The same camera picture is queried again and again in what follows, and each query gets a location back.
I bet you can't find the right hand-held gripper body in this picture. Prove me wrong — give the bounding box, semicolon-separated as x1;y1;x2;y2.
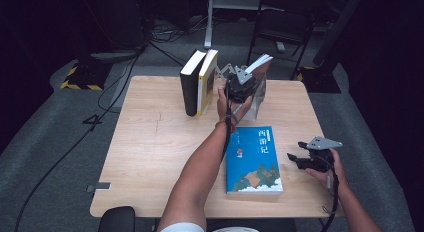
305;135;344;174

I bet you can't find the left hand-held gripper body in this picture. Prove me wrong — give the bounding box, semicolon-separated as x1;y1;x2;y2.
224;65;258;105

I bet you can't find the grey metal expandable bookend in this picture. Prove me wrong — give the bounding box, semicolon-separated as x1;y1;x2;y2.
214;62;268;122

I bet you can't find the yellow paperback book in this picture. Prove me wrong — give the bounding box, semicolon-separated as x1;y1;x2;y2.
196;49;219;118

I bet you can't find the black hardcover book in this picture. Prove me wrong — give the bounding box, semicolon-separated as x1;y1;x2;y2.
179;49;208;117

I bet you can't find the blue paperback book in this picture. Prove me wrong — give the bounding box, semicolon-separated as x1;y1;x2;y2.
225;125;285;196

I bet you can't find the person's left hand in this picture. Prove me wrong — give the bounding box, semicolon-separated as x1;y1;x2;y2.
216;85;254;127

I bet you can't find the person's right hand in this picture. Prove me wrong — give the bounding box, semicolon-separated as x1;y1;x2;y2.
305;148;350;195

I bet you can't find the black folding chair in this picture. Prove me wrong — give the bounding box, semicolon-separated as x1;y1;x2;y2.
246;0;316;81

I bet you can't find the black slanted pole stand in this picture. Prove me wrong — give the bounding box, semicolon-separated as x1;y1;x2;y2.
296;0;366;94

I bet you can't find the black stand base striped tape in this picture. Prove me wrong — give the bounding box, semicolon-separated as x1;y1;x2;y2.
59;60;113;92

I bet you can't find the black chair backrest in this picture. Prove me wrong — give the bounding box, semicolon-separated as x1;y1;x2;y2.
98;205;136;232

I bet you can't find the red bracelet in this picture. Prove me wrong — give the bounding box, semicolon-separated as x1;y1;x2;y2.
214;120;238;130

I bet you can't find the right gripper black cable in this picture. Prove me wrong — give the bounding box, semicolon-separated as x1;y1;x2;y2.
319;151;340;232

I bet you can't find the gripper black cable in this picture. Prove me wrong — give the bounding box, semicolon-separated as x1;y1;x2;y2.
319;151;340;232
221;88;239;163

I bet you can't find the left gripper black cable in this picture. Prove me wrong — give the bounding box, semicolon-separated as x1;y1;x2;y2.
221;88;239;163

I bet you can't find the white desk frame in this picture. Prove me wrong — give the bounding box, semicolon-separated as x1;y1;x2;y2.
203;0;264;50

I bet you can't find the short black floor cable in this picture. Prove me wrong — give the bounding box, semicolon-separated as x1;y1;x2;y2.
149;41;187;68

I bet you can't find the tangle of black cables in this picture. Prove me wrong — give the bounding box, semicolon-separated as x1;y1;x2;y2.
146;16;209;45

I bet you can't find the grey flat base plate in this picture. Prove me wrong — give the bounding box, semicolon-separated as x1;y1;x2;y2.
89;50;143;62

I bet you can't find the long black floor cable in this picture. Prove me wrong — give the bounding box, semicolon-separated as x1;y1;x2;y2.
13;53;143;232

